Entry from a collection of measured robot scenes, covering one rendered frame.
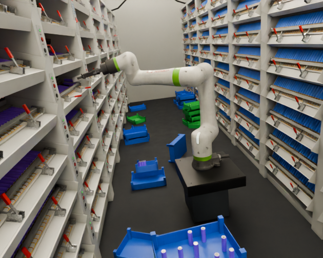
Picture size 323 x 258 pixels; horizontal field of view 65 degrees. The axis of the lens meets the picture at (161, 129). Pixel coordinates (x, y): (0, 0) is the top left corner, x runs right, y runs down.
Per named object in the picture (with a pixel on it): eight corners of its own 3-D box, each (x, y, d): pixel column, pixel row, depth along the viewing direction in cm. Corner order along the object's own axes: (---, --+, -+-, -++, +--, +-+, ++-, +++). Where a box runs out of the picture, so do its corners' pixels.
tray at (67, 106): (87, 94, 175) (88, 80, 173) (62, 118, 118) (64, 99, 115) (58, 89, 173) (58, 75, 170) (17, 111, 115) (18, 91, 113)
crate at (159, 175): (164, 174, 236) (163, 166, 233) (166, 185, 217) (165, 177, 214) (132, 178, 234) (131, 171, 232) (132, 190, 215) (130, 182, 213)
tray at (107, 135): (113, 135, 260) (114, 123, 256) (105, 161, 203) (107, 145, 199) (93, 132, 257) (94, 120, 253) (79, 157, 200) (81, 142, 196)
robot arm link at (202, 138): (216, 152, 172) (215, 126, 165) (208, 163, 159) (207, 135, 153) (198, 149, 178) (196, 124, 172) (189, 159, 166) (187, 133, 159)
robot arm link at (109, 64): (118, 73, 160) (119, 72, 168) (111, 55, 156) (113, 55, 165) (109, 77, 160) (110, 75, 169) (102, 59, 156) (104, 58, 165)
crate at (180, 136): (186, 151, 278) (180, 150, 282) (185, 134, 271) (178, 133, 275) (175, 163, 253) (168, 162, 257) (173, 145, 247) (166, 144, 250)
